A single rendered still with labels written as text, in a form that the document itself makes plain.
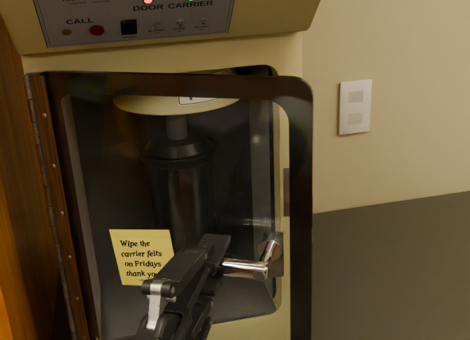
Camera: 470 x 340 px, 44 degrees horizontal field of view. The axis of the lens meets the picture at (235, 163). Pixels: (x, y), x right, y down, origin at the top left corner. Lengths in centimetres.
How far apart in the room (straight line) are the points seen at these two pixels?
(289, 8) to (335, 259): 59
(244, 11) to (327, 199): 75
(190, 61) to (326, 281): 52
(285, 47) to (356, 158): 63
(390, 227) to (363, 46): 37
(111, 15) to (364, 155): 82
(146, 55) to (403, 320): 58
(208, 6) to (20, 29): 18
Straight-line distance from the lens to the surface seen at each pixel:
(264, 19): 64
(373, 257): 112
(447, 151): 139
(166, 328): 48
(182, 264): 52
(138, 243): 68
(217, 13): 62
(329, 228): 121
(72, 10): 59
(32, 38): 63
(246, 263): 60
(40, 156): 69
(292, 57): 71
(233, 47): 69
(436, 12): 128
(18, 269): 78
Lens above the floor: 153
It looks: 23 degrees down
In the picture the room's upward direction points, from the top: 3 degrees counter-clockwise
